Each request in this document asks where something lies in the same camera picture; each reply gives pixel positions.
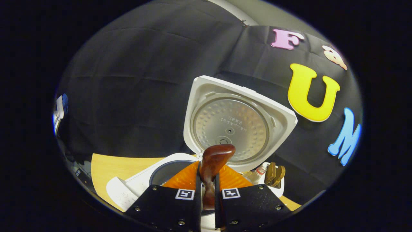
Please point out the brown wooden spoon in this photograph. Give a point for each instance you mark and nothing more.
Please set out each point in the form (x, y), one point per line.
(214, 161)

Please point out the black backdrop cloth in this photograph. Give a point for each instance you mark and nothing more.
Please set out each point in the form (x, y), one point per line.
(128, 80)

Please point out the brown bread slice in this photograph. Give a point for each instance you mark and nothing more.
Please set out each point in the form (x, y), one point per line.
(279, 175)
(269, 174)

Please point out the white rice cooker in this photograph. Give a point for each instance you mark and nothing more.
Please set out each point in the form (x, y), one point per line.
(231, 125)

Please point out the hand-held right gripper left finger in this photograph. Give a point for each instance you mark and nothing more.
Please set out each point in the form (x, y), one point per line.
(167, 206)

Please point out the clear plastic bottle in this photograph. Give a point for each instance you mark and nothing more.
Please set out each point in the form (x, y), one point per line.
(260, 170)

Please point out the white toaster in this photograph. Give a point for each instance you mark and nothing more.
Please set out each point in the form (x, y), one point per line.
(279, 192)

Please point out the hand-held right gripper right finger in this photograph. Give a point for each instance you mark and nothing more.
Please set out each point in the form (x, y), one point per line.
(251, 206)

